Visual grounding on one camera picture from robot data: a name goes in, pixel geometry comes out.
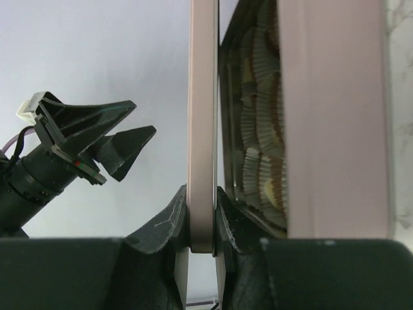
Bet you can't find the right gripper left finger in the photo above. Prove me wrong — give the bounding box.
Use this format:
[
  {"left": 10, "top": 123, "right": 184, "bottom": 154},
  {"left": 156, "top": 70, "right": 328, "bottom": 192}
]
[{"left": 1, "top": 187, "right": 188, "bottom": 309}]

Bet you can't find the pink chocolate box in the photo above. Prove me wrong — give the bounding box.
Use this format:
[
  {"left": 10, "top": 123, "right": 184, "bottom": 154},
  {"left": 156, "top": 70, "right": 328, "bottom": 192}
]
[{"left": 219, "top": 1, "right": 393, "bottom": 239}]

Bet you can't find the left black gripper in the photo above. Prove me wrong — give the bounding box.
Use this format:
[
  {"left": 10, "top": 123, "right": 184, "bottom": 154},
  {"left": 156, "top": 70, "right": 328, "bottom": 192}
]
[{"left": 1, "top": 92, "right": 156, "bottom": 226}]

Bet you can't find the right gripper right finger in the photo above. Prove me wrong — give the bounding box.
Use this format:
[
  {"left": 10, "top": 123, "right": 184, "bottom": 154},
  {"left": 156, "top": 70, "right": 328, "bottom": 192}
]
[{"left": 216, "top": 189, "right": 412, "bottom": 309}]

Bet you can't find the metal box lid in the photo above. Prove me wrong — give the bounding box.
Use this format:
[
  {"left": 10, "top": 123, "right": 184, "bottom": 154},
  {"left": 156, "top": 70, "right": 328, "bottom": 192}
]
[{"left": 186, "top": 1, "right": 219, "bottom": 255}]

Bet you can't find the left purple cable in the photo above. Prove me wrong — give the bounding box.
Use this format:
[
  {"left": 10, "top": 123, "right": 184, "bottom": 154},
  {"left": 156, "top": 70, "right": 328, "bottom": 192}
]
[{"left": 0, "top": 127, "right": 36, "bottom": 152}]

